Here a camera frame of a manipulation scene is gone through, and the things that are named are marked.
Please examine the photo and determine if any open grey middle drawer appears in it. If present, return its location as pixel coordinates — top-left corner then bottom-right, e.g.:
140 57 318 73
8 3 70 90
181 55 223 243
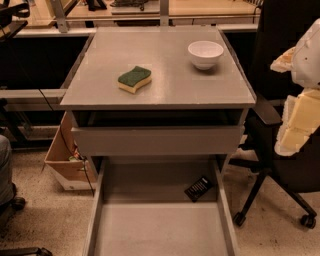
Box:
82 159 240 256

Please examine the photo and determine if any black rxbar chocolate bar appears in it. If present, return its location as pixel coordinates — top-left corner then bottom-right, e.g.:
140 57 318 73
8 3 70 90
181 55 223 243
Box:
184 176 213 202

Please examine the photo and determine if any white ceramic bowl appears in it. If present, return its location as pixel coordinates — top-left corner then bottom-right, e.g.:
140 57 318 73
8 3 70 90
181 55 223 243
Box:
188 41 224 70

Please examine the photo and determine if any grey top drawer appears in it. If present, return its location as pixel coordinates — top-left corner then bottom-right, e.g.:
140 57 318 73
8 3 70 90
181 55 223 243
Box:
71 110 244 157

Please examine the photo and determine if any person leg in jeans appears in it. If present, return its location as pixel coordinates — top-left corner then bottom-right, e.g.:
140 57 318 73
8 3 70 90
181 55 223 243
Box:
0 135 15 205

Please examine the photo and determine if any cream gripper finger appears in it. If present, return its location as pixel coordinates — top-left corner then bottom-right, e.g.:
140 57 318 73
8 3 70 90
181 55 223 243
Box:
274 89 320 156
270 47 295 73

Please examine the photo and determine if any green yellow sponge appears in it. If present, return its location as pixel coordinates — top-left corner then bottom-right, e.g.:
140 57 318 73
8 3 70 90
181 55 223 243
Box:
118 66 152 94

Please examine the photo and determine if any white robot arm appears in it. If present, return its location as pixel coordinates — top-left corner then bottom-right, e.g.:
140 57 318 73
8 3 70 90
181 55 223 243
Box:
270 19 320 156

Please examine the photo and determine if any grey drawer cabinet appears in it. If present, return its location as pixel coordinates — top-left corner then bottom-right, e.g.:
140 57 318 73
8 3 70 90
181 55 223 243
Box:
60 26 256 160

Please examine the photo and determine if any black office chair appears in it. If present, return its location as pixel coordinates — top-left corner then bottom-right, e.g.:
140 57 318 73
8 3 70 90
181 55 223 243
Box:
230 0 320 229

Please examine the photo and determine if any cardboard box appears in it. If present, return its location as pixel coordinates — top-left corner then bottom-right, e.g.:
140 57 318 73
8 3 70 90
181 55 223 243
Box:
44 113 96 190

